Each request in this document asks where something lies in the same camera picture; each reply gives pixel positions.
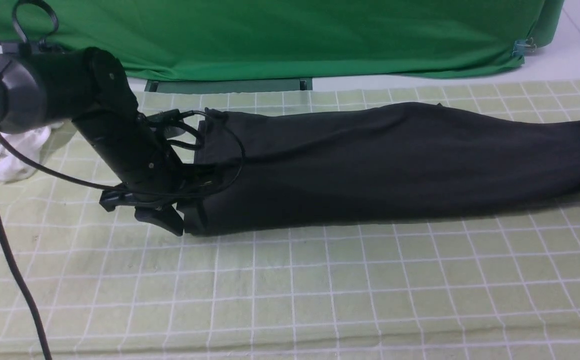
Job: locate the teal binder clip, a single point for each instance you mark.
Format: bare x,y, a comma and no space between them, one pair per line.
522,47

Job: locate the light green checkered tablecloth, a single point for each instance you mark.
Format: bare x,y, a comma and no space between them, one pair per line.
110,288

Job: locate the green backdrop cloth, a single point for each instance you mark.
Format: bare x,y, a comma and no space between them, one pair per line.
226,40

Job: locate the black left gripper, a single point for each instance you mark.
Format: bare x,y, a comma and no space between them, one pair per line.
140,152

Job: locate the dark green base plate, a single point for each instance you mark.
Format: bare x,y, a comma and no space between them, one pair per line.
203,87

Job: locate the dark gray long-sleeved shirt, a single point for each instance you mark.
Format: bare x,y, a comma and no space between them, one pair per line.
400,161

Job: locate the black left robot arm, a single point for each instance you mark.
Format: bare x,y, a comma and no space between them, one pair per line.
89,87

